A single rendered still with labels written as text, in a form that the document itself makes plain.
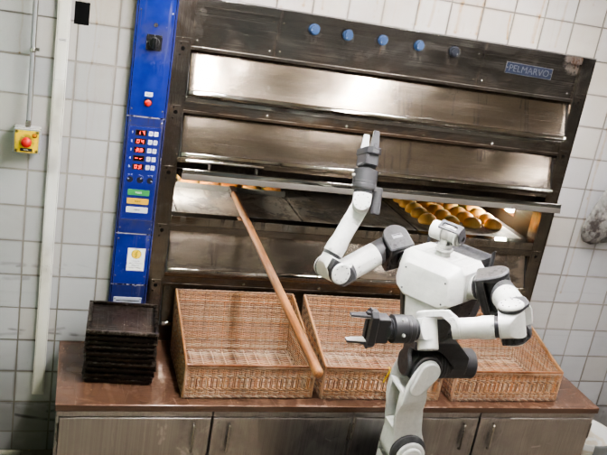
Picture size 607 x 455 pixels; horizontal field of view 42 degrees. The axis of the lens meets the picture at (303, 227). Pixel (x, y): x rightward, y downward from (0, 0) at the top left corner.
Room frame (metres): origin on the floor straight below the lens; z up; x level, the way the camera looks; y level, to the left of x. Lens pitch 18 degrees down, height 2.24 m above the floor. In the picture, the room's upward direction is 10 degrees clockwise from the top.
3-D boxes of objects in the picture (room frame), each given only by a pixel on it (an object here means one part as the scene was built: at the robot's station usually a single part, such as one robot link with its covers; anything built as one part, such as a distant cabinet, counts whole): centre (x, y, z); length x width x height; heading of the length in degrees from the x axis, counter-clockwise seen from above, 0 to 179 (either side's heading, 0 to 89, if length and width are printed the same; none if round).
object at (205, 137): (3.48, -0.28, 1.54); 1.79 x 0.11 x 0.19; 108
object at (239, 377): (3.05, 0.18, 0.72); 0.56 x 0.49 x 0.28; 109
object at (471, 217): (4.08, -0.70, 1.21); 0.61 x 0.48 x 0.06; 18
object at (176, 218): (3.50, -0.28, 1.16); 1.80 x 0.06 x 0.04; 108
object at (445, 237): (2.62, -0.49, 1.47); 0.10 x 0.07 x 0.09; 51
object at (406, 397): (2.63, -0.51, 0.78); 0.18 x 0.15 x 0.47; 18
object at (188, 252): (3.48, -0.28, 1.02); 1.79 x 0.11 x 0.19; 108
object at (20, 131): (2.98, 1.13, 1.46); 0.10 x 0.07 x 0.10; 108
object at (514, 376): (3.41, -0.95, 0.72); 0.56 x 0.49 x 0.28; 109
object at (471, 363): (2.65, -0.58, 1.00); 0.28 x 0.13 x 0.18; 108
